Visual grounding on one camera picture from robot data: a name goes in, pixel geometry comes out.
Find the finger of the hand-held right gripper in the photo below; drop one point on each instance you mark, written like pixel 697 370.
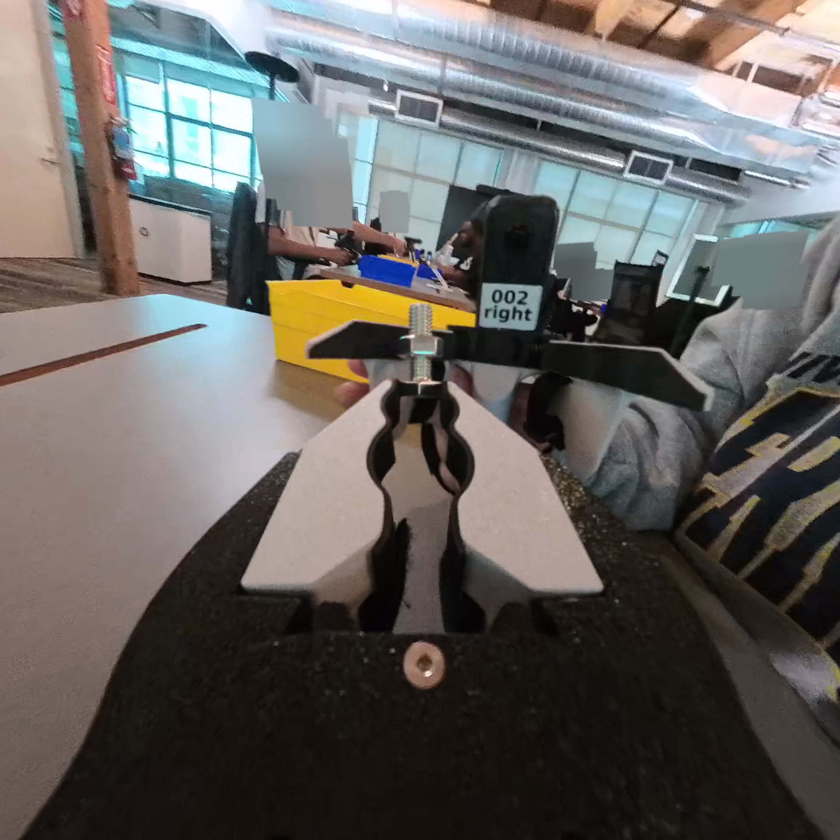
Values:
pixel 354 341
pixel 623 374

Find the white recycling bin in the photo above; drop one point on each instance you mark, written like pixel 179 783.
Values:
pixel 170 243

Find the white air vent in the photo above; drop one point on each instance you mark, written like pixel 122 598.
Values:
pixel 418 107
pixel 648 167

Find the steel hex nut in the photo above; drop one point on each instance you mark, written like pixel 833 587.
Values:
pixel 420 344

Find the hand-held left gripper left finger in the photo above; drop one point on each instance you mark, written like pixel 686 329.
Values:
pixel 315 525

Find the black computer monitor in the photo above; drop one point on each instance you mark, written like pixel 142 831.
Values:
pixel 459 210

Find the steel hex bolt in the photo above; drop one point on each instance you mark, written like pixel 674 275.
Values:
pixel 421 318

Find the wooden office desk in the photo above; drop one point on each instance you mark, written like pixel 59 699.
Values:
pixel 453 300

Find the white board on stand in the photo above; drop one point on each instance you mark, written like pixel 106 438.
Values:
pixel 686 269

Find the silver air duct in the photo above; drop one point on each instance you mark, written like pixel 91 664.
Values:
pixel 525 72

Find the wooden column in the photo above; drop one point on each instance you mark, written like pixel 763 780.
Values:
pixel 98 197

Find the red fire extinguisher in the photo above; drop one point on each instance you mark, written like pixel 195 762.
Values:
pixel 123 154

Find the white door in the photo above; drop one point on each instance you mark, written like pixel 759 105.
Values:
pixel 33 131

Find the blue plastic bin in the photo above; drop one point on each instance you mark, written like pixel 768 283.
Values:
pixel 387 270

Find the black office chair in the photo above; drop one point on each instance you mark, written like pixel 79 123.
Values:
pixel 246 262

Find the large yellow plastic bin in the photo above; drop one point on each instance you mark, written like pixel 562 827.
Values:
pixel 308 321

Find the black lamp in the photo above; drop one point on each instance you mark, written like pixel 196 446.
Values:
pixel 272 65

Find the person's right forearm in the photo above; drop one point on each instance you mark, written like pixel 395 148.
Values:
pixel 656 459

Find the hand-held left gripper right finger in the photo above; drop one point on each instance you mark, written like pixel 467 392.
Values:
pixel 525 525

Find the person's right hand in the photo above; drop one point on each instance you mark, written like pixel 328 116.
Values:
pixel 354 387

